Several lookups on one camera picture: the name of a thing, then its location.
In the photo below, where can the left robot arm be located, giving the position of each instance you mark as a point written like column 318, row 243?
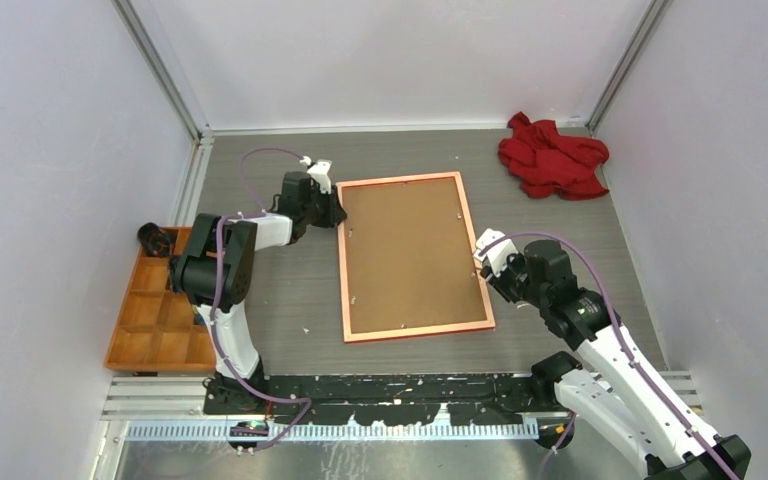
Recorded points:
column 215, row 271

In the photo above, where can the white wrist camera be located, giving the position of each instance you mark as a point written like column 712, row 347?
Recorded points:
column 493, row 249
column 319, row 171

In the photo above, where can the red cloth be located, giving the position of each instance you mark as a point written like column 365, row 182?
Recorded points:
column 547, row 162

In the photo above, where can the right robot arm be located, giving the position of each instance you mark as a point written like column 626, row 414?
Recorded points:
column 604, row 378

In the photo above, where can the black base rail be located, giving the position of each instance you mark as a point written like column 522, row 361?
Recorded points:
column 394, row 400

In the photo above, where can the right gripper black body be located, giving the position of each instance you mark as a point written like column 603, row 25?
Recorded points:
column 514, row 284

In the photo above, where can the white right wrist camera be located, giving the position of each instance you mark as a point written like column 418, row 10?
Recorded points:
column 493, row 249

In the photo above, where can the wooden compartment tray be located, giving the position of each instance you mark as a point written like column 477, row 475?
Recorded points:
column 156, row 329

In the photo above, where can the red picture frame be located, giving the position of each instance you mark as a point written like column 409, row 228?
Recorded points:
column 406, row 260

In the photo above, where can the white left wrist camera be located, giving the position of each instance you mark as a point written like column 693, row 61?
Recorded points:
column 319, row 171

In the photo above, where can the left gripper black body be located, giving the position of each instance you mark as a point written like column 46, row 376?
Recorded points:
column 318, row 209

